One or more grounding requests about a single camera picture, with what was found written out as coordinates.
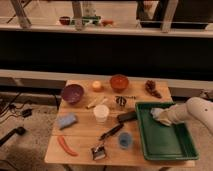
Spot red chili pepper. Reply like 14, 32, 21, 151
57, 136, 78, 156

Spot green plastic tray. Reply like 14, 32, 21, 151
135, 102, 199, 161

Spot black metal keys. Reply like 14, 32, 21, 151
115, 96, 136, 107

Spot small orange fruit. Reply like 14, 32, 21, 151
92, 81, 103, 92

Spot blue sponge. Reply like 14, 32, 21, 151
57, 113, 77, 130

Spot wooden handled utensil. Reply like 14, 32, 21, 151
86, 97, 108, 109

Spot orange bowl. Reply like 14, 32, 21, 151
110, 74, 129, 93

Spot black background box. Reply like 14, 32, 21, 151
136, 0, 213, 29

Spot black rectangular block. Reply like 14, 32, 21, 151
117, 111, 137, 123

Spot purple bowl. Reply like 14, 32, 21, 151
61, 84, 84, 104

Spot blue cup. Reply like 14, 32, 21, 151
118, 132, 133, 149

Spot white plastic cup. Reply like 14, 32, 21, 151
93, 105, 110, 123

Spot patterned towel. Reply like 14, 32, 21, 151
150, 108, 172, 126

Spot black floor cables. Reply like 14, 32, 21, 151
0, 93, 34, 148

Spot black binder clip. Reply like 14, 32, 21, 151
91, 145, 106, 160

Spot dark red background bowl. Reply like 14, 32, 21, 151
59, 16, 70, 25

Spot green background toy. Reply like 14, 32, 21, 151
82, 16, 101, 25

